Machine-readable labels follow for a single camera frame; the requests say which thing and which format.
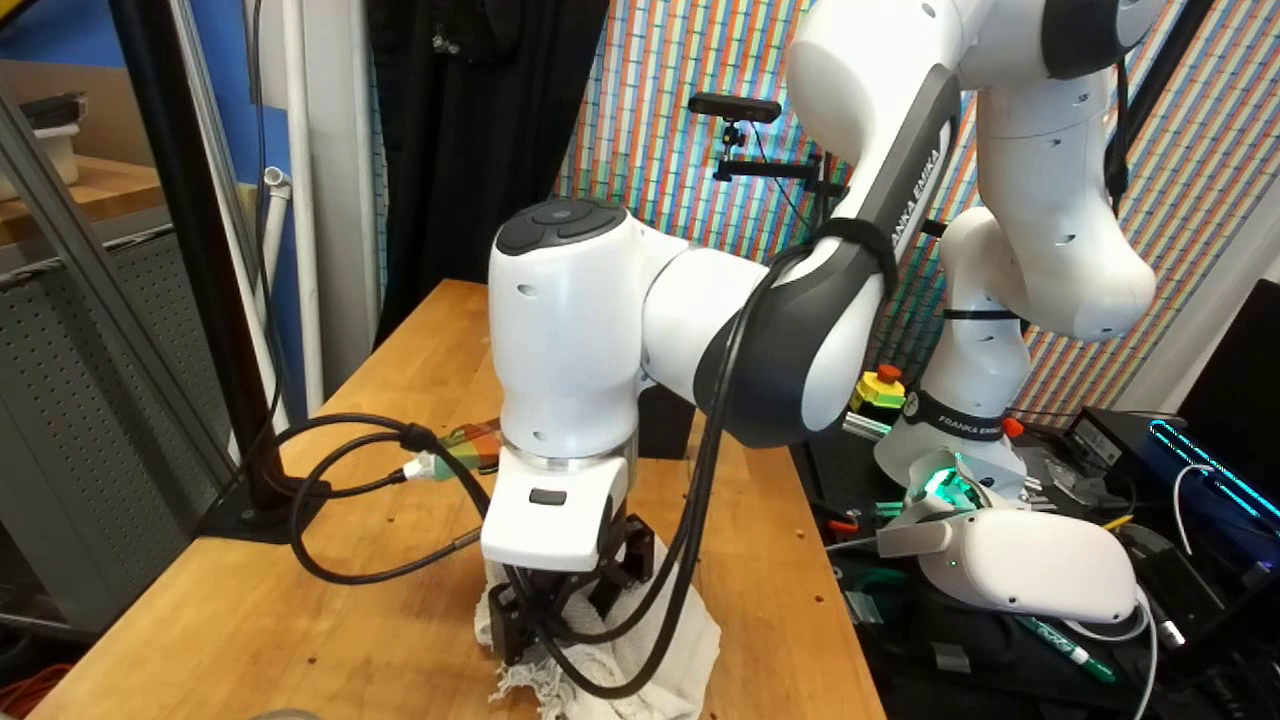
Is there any aluminium frame post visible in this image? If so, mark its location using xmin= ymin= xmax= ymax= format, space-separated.
xmin=0 ymin=94 xmax=204 ymax=538

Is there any white VR headset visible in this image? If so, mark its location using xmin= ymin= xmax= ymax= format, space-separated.
xmin=876 ymin=452 xmax=1140 ymax=624

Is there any black vertical pole stand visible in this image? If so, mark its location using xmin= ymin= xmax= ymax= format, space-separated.
xmin=107 ymin=0 xmax=316 ymax=545

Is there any red yellow emergency stop button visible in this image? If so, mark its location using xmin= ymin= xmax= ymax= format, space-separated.
xmin=852 ymin=363 xmax=909 ymax=423

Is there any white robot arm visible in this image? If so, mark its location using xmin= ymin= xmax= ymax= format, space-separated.
xmin=480 ymin=0 xmax=1170 ymax=657

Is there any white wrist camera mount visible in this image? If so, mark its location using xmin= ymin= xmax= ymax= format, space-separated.
xmin=480 ymin=447 xmax=627 ymax=572

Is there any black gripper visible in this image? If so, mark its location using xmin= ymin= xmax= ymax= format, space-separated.
xmin=485 ymin=516 xmax=655 ymax=660

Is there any white towel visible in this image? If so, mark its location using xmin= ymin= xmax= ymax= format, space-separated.
xmin=495 ymin=579 xmax=720 ymax=720

